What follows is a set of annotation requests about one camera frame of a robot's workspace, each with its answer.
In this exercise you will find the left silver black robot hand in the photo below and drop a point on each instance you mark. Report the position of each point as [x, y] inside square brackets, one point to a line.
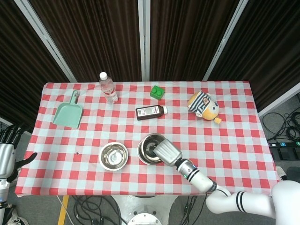
[5, 157]

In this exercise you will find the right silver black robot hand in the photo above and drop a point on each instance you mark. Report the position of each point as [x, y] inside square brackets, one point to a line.
[167, 152]

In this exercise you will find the steel bowl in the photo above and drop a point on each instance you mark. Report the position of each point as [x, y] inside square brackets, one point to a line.
[113, 157]
[145, 162]
[147, 144]

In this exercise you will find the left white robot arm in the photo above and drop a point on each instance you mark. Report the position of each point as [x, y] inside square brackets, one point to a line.
[2, 199]

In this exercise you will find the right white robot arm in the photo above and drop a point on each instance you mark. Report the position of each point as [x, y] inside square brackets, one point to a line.
[201, 180]

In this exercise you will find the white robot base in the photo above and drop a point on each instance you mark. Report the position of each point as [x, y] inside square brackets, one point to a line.
[145, 211]

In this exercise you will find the brown medicine bottle white cap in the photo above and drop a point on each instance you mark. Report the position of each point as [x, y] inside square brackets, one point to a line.
[148, 113]

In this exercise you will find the yellow plush toy striped hat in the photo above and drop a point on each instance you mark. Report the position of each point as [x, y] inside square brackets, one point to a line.
[206, 107]

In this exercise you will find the green toy building block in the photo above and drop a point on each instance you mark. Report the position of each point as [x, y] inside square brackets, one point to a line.
[155, 93]

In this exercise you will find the mint green plastic dustpan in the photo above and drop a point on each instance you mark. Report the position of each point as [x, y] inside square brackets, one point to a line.
[68, 116]

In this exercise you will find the red white checkered tablecloth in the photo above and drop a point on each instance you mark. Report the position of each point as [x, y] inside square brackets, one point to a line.
[93, 131]

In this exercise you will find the clear plastic water bottle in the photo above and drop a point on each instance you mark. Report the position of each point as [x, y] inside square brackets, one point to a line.
[109, 91]

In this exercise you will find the dark brown curtain panel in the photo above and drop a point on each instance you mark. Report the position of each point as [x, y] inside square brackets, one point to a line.
[269, 47]
[18, 70]
[187, 35]
[93, 35]

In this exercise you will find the grey aluminium frame post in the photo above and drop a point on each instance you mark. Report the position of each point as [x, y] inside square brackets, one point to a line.
[143, 39]
[47, 37]
[222, 42]

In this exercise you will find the grey aluminium frame bar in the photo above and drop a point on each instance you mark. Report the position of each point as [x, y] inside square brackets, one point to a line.
[279, 103]

